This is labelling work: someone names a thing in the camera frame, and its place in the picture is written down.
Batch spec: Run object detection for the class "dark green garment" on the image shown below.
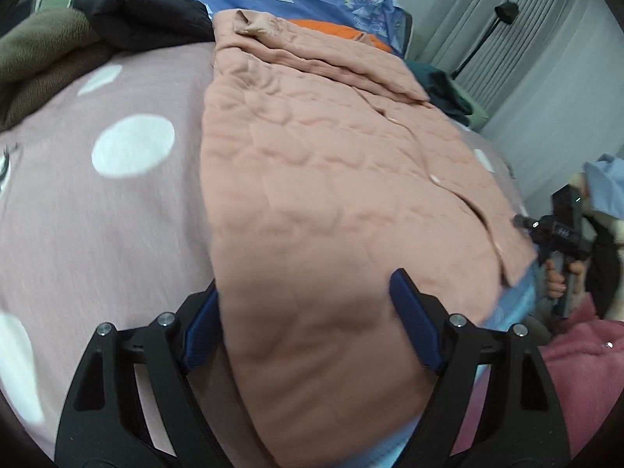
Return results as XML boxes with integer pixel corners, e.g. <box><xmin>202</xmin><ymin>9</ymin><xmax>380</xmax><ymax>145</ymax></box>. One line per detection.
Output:
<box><xmin>404</xmin><ymin>61</ymin><xmax>475</xmax><ymax>125</ymax></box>

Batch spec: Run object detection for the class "pink dotted deer blanket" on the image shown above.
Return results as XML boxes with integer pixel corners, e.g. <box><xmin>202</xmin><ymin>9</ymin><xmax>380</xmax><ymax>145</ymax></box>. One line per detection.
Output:
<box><xmin>0</xmin><ymin>41</ymin><xmax>525</xmax><ymax>468</ymax></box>

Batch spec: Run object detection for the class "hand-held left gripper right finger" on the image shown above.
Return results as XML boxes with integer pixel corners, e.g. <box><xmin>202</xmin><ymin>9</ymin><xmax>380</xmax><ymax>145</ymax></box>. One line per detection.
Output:
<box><xmin>389</xmin><ymin>268</ymin><xmax>571</xmax><ymax>468</ymax></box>

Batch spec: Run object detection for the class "pink quilted jacket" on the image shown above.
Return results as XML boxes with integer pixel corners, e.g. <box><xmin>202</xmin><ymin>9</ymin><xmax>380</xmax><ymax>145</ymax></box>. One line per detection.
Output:
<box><xmin>199</xmin><ymin>9</ymin><xmax>537</xmax><ymax>454</ymax></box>

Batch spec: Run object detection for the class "black puffer jacket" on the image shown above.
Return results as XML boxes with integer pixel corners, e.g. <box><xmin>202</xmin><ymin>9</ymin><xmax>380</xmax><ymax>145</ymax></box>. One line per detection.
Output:
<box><xmin>73</xmin><ymin>0</ymin><xmax>218</xmax><ymax>52</ymax></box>

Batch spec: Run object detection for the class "grey curtain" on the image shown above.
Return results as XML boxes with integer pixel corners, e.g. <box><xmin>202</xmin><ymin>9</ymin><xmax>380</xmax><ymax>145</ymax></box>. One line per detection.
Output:
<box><xmin>409</xmin><ymin>0</ymin><xmax>624</xmax><ymax>215</ymax></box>

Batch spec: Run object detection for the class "orange puffer jacket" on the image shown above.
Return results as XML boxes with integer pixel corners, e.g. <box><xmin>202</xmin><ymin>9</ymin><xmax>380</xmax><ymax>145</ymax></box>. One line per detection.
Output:
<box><xmin>287</xmin><ymin>18</ymin><xmax>393</xmax><ymax>54</ymax></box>

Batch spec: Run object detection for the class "person's right forearm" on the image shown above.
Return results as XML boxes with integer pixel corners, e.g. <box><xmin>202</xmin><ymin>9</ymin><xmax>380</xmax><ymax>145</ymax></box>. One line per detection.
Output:
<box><xmin>582</xmin><ymin>152</ymin><xmax>624</xmax><ymax>218</ymax></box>

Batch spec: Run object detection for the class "olive fleece garment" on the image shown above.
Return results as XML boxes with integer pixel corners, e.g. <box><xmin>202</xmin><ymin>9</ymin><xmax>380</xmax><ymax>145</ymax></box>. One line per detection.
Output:
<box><xmin>0</xmin><ymin>7</ymin><xmax>115</xmax><ymax>130</ymax></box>

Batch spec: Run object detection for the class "person's right hand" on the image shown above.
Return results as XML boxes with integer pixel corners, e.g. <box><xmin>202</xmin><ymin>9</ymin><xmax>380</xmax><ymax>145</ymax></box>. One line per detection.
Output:
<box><xmin>542</xmin><ymin>257</ymin><xmax>588</xmax><ymax>301</ymax></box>

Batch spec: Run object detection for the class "black floor lamp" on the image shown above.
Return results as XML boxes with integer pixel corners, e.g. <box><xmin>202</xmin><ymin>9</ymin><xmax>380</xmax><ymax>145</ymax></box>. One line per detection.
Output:
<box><xmin>448</xmin><ymin>2</ymin><xmax>518</xmax><ymax>81</ymax></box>

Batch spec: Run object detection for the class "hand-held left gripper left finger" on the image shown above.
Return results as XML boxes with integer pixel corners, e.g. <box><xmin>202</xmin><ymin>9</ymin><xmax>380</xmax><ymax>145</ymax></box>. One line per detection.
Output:
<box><xmin>55</xmin><ymin>280</ymin><xmax>230</xmax><ymax>468</ymax></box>

